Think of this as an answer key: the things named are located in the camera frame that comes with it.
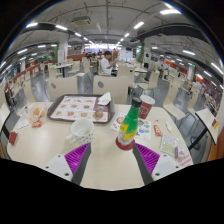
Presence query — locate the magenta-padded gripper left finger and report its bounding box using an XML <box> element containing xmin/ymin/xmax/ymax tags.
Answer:
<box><xmin>41</xmin><ymin>142</ymin><xmax>92</xmax><ymax>186</ymax></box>

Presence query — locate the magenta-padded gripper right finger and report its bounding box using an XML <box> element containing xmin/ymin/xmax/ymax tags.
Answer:
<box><xmin>131</xmin><ymin>142</ymin><xmax>184</xmax><ymax>186</ymax></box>

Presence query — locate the green-labelled clear drink bottle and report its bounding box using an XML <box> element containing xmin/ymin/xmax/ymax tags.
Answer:
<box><xmin>116</xmin><ymin>97</ymin><xmax>143</xmax><ymax>150</ymax></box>

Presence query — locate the clear plastic packet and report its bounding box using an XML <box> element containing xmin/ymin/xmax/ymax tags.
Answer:
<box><xmin>159</xmin><ymin>132</ymin><xmax>180</xmax><ymax>158</ymax></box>

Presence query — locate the white polka-dot mug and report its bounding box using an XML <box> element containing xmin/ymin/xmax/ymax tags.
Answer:
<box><xmin>65</xmin><ymin>118</ymin><xmax>95</xmax><ymax>146</ymax></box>

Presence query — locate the flat round red coaster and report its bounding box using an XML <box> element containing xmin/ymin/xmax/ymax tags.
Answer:
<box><xmin>115</xmin><ymin>136</ymin><xmax>136</xmax><ymax>152</ymax></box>

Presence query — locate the red sauce sachet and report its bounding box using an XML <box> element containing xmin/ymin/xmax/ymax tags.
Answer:
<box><xmin>153</xmin><ymin>124</ymin><xmax>163</xmax><ymax>137</ymax></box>

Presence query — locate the colourful printed leaflet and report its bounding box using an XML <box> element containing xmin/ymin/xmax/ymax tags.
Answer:
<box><xmin>109</xmin><ymin>111</ymin><xmax>153</xmax><ymax>141</ymax></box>

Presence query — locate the pink and white receipt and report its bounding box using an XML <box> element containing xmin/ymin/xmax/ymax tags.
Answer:
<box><xmin>175</xmin><ymin>149</ymin><xmax>194</xmax><ymax>168</ymax></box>

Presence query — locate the small white wrapper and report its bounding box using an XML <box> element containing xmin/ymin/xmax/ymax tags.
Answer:
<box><xmin>165</xmin><ymin>121</ymin><xmax>174</xmax><ymax>134</ymax></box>

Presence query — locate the brown bun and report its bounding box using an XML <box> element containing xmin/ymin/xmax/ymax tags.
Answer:
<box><xmin>93</xmin><ymin>109</ymin><xmax>105</xmax><ymax>121</ymax></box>

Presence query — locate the brown food tray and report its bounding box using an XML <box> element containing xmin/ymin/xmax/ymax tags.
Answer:
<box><xmin>46</xmin><ymin>93</ymin><xmax>116</xmax><ymax>124</ymax></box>

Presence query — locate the red paper cup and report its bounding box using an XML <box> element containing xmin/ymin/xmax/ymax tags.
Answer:
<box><xmin>137</xmin><ymin>94</ymin><xmax>156</xmax><ymax>120</ymax></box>

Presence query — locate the small red snack carton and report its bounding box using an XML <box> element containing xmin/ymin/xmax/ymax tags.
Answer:
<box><xmin>31</xmin><ymin>119</ymin><xmax>43</xmax><ymax>129</ymax></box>

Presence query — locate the clear snack bag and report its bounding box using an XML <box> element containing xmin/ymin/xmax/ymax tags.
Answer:
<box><xmin>28</xmin><ymin>103</ymin><xmax>48</xmax><ymax>126</ymax></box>

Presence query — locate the white paper napkin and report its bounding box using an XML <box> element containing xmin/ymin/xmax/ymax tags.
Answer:
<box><xmin>97</xmin><ymin>91</ymin><xmax>112</xmax><ymax>106</ymax></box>

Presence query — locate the group of beige chairs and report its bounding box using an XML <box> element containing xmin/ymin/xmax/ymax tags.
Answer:
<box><xmin>1</xmin><ymin>58</ymin><xmax>214</xmax><ymax>121</ymax></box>

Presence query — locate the person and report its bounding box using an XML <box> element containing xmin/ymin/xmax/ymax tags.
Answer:
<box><xmin>99</xmin><ymin>49</ymin><xmax>118</xmax><ymax>76</ymax></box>

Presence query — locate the ceiling air conditioner unit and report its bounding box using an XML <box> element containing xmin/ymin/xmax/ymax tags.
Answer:
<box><xmin>70</xmin><ymin>15</ymin><xmax>92</xmax><ymax>28</ymax></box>

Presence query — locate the group of ceiling lights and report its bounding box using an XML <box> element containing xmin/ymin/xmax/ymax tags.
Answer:
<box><xmin>0</xmin><ymin>8</ymin><xmax>224</xmax><ymax>91</ymax></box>

